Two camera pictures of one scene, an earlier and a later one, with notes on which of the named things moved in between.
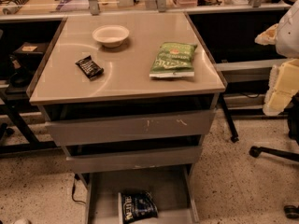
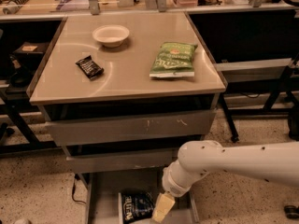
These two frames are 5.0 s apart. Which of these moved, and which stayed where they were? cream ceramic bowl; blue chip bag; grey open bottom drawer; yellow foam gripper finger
Moved: yellow foam gripper finger
Stayed: cream ceramic bowl; blue chip bag; grey open bottom drawer
